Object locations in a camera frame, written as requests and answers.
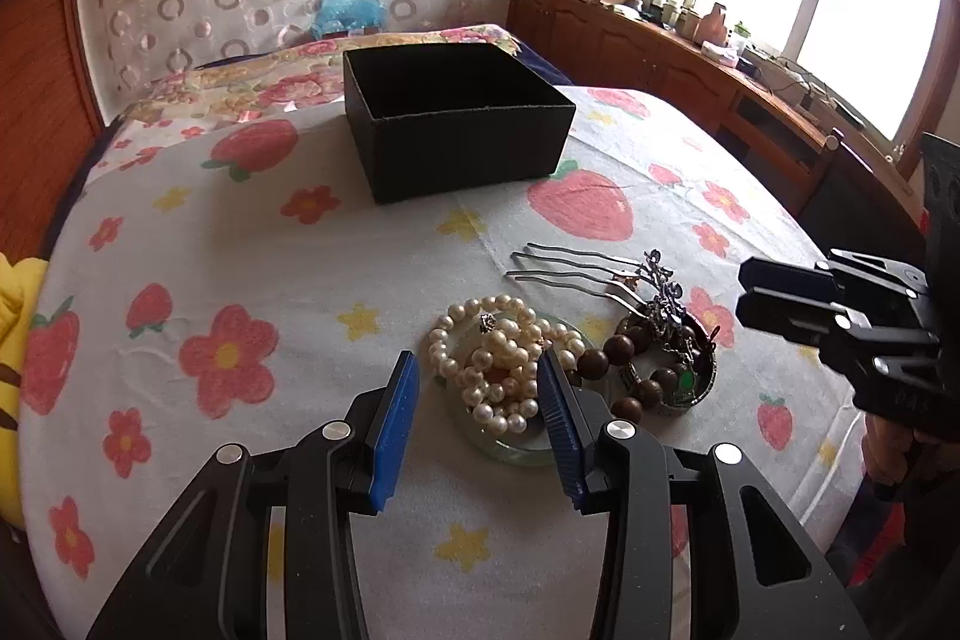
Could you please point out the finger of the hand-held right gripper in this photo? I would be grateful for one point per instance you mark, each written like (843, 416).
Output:
(780, 317)
(780, 276)

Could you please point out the silver wavy hairpin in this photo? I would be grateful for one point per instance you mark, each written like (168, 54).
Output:
(570, 281)
(577, 257)

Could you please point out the pink bottle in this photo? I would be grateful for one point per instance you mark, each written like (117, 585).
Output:
(712, 24)

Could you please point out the tissue box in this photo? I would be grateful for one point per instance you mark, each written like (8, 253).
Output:
(721, 54)

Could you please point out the pale green jade bangle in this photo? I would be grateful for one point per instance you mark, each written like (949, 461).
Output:
(517, 449)

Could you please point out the wooden cabinet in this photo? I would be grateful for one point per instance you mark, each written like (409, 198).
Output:
(622, 40)

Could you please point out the blue bubble wrap bag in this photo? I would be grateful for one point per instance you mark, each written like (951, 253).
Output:
(349, 14)

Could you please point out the strawberry printed cloth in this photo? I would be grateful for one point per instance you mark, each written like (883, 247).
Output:
(300, 310)

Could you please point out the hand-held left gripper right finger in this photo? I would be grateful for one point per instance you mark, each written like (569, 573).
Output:
(559, 430)

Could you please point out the floral blanket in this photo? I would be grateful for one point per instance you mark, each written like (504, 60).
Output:
(285, 78)

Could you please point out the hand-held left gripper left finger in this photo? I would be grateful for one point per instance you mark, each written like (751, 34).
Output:
(394, 430)

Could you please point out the small black device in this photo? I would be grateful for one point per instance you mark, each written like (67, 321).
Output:
(751, 66)

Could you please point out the person's right hand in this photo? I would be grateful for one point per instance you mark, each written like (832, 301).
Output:
(885, 452)

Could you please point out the dark blue blanket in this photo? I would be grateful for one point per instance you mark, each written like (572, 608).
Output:
(546, 69)

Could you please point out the black box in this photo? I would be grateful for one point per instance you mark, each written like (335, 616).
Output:
(465, 160)

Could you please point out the yellow cloth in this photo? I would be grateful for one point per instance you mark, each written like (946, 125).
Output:
(15, 310)

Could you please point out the silver bangle with green stone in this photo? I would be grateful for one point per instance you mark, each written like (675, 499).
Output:
(684, 385)

